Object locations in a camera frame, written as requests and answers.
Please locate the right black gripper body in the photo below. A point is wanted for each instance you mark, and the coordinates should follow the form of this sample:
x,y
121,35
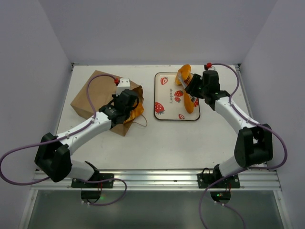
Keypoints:
x,y
190,81

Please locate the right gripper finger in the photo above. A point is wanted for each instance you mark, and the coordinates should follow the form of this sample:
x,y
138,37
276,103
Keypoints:
x,y
192,90
196,80

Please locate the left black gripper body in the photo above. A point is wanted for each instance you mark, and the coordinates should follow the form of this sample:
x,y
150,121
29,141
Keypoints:
x,y
127,114

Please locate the braided golden fake bread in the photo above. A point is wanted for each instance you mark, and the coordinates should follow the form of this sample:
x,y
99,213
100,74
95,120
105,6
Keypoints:
x,y
135,113

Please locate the orange fake bread loaf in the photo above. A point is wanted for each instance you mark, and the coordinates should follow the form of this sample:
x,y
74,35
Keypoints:
x,y
188,104

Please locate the brown paper bag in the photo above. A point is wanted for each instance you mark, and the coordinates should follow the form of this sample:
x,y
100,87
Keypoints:
x,y
101,88

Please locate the metal tongs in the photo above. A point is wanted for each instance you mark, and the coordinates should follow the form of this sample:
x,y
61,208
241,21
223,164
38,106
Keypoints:
x,y
184,83

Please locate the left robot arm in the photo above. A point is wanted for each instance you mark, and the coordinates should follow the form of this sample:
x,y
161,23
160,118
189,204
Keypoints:
x,y
54,153

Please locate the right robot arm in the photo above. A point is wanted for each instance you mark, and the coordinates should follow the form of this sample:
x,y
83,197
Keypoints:
x,y
253,145

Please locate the strawberry print tray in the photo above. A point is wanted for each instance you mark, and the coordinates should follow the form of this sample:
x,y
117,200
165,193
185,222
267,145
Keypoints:
x,y
169,100

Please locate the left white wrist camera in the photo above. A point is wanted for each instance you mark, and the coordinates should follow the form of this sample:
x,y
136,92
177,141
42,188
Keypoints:
x,y
122,84

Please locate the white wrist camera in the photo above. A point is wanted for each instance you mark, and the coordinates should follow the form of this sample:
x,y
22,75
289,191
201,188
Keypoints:
x,y
122,84
209,67

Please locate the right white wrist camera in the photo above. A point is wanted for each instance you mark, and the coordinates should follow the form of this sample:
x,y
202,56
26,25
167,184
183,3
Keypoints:
x,y
209,67

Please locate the aluminium mounting rail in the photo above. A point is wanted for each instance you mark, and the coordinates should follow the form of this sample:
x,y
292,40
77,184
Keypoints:
x,y
187,180

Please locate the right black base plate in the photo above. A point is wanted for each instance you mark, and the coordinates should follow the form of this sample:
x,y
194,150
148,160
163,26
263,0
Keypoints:
x,y
207,177

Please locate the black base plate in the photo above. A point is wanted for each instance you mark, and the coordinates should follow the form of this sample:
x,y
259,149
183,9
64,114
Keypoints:
x,y
207,177
100,180

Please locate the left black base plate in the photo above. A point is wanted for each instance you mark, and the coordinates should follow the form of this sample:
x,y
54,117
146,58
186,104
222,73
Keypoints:
x,y
100,180

